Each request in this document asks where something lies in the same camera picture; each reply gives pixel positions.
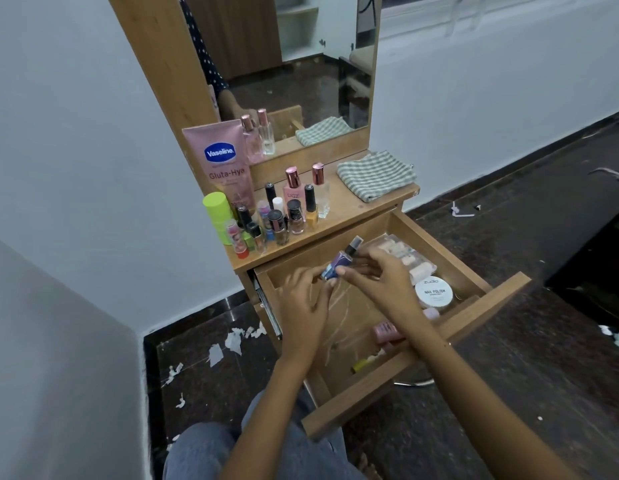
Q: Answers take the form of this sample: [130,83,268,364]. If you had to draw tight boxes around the person's left hand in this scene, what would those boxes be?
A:
[275,267,338,363]

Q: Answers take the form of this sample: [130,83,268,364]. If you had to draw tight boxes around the person's right hand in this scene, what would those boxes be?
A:
[335,246,421,335]

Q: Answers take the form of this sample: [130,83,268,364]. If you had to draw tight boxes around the clear box of mini bottles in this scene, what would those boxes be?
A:
[369,233,438,285]

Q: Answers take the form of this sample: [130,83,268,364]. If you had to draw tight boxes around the pink bottle with white cap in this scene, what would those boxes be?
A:
[373,307,440,345]

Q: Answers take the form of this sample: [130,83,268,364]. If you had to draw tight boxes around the white round jar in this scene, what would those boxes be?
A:
[414,275,454,311]

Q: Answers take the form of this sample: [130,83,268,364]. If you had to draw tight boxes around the blue nail polish bottle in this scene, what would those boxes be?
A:
[320,235,364,281]

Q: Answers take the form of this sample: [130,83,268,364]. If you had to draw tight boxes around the yellow lip balm stick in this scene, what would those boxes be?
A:
[351,349,388,374]

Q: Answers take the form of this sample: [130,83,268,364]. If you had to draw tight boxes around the glitter capped nail polish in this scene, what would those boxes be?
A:
[268,209,290,245]

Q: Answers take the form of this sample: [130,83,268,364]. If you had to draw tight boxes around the small dark nail polish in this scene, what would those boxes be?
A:
[247,222,266,255]

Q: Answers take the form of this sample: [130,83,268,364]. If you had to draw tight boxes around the nude nail polish bottle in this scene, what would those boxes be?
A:
[287,199,306,235]

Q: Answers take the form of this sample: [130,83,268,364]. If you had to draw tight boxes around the wooden drawer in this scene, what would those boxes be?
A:
[249,208,533,441]

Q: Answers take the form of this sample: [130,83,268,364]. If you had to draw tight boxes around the yellow nail polish bottle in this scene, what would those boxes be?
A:
[304,184,319,228]

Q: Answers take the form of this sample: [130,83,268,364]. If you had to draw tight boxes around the clear perfume bottle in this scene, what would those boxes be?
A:
[311,162,330,219]

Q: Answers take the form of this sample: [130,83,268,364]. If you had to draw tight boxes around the pink perfume bottle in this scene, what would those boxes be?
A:
[283,166,306,205]

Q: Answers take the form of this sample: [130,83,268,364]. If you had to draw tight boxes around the green cylindrical stick container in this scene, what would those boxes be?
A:
[203,191,236,245]

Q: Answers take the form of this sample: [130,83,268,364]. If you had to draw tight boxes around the pink Vaseline lotion tube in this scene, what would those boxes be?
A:
[182,119,257,211]

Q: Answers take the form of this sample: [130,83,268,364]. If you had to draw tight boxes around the person's left forearm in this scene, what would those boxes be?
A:
[219,349,320,480]

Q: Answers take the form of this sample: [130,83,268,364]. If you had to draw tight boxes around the person's right forearm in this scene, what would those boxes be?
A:
[394,319,583,480]

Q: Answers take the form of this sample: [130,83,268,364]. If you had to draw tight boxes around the person's grey jeans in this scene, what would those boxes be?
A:
[162,389,368,480]

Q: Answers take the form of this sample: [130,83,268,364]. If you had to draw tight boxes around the torn white paper pile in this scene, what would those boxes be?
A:
[208,322,268,368]

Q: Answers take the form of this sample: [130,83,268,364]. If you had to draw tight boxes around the green checked cloth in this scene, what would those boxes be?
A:
[335,150,418,203]

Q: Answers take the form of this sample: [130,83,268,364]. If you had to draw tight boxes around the dressing table mirror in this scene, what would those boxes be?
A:
[177,0,383,158]

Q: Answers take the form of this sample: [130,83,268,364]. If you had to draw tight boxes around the wooden dressing table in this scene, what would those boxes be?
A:
[107,0,420,345]

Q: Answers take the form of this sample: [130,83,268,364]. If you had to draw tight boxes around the white barred window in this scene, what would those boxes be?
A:
[379,0,619,31]

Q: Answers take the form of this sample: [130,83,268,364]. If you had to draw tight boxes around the metal drawer rail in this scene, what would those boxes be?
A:
[252,272,283,338]

